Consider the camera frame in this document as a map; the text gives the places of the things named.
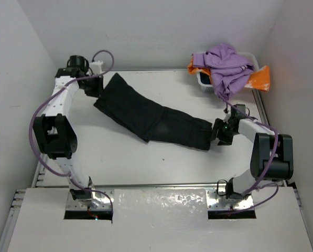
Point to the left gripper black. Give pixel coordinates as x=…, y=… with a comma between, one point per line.
x=99, y=90

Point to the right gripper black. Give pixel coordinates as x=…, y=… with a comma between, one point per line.
x=217, y=133

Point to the black denim trousers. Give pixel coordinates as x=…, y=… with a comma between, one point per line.
x=151, y=121

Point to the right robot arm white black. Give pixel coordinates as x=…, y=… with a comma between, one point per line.
x=271, y=159

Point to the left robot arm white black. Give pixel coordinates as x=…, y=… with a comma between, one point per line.
x=55, y=135

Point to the white laundry basket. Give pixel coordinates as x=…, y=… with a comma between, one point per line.
x=204, y=80

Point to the purple garment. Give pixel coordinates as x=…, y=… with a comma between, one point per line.
x=229, y=71

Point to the orange white garment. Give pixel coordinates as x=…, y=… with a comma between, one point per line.
x=259, y=80

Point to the crinkled transparent plastic sheet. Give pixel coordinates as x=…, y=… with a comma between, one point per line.
x=161, y=205

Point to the white foreground cover board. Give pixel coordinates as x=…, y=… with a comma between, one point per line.
x=41, y=226

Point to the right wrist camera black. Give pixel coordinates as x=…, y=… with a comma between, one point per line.
x=238, y=111

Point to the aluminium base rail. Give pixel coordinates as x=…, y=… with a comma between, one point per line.
x=212, y=195

